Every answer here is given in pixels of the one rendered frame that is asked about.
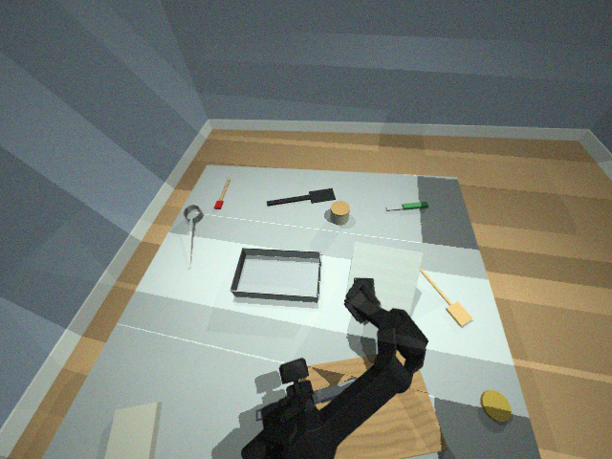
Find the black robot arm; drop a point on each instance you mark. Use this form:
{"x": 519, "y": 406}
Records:
{"x": 304, "y": 432}

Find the grey canister with orange lid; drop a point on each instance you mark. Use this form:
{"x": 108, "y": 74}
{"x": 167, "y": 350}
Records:
{"x": 340, "y": 212}

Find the wooden board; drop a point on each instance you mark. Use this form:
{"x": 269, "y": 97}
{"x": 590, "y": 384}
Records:
{"x": 406, "y": 426}

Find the yellow round disc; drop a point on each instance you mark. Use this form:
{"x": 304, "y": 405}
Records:
{"x": 495, "y": 405}

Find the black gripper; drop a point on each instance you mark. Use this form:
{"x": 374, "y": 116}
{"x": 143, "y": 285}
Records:
{"x": 292, "y": 371}

